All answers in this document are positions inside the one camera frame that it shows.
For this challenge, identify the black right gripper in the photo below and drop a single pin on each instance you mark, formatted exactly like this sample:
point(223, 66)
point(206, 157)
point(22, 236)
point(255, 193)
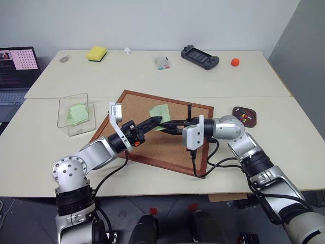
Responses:
point(193, 122)

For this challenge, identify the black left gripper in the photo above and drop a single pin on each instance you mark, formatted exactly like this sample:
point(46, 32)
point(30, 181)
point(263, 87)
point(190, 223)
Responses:
point(133, 134)

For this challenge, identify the light green paper note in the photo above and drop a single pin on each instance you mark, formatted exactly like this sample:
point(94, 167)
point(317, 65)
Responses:
point(162, 111)

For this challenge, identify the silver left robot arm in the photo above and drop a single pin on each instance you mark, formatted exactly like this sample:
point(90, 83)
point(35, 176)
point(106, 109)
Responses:
point(96, 152)

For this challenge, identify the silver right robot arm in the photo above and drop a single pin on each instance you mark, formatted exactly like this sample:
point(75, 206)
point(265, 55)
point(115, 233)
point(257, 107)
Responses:
point(228, 129)

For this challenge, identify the wood-framed cork board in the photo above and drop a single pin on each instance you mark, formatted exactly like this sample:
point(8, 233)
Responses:
point(165, 147)

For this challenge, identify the small clear plastic box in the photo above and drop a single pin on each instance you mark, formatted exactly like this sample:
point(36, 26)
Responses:
point(162, 63)

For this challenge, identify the stack of green notes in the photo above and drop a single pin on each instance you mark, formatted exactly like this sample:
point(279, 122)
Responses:
point(78, 114)

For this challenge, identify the brown wooden tray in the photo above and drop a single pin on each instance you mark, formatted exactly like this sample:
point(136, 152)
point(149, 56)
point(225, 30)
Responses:
point(250, 123)

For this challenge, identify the black handheld game controller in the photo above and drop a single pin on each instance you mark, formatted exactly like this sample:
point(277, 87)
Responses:
point(199, 57)

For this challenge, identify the clear plastic container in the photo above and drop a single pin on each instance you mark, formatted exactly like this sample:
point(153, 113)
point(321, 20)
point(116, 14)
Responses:
point(76, 127)

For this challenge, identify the small white object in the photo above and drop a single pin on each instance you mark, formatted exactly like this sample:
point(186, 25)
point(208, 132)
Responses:
point(127, 50)

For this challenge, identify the small red block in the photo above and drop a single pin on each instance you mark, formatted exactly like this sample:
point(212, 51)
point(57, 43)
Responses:
point(193, 207)
point(153, 211)

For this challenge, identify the brown cardboard piece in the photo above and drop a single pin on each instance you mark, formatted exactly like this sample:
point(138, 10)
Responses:
point(226, 197)

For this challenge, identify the orange ball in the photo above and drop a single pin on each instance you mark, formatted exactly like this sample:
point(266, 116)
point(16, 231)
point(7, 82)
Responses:
point(235, 62)

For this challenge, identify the yellow sponge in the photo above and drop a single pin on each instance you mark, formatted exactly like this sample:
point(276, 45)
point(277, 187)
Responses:
point(96, 53)

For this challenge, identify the dark rounded shape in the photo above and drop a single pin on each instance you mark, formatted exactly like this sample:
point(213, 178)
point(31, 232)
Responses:
point(208, 228)
point(144, 231)

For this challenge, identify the grey round disc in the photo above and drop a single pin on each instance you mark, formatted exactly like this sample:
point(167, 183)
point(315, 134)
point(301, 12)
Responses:
point(64, 59)

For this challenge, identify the grey laptop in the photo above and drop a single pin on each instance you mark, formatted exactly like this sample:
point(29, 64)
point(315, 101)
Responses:
point(15, 76)

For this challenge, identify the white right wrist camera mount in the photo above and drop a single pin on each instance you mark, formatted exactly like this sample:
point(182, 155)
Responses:
point(194, 138)

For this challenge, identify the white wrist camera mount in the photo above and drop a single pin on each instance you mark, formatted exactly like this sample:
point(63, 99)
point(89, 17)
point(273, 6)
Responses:
point(194, 138)
point(115, 111)

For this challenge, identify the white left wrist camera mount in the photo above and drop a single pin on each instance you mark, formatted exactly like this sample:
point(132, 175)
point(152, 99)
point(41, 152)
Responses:
point(115, 111)

